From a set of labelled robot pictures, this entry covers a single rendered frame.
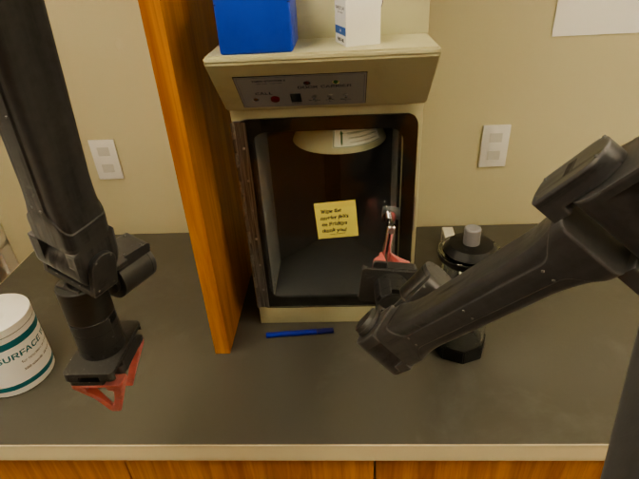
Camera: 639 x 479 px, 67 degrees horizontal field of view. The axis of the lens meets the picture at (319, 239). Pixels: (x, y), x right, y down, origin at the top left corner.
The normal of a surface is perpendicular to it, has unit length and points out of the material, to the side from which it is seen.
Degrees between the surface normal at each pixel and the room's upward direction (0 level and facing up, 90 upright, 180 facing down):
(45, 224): 97
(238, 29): 90
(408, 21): 90
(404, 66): 135
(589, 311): 0
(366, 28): 90
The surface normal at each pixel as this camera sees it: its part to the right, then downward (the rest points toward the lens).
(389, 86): 0.01, 0.97
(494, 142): -0.04, 0.52
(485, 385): -0.05, -0.85
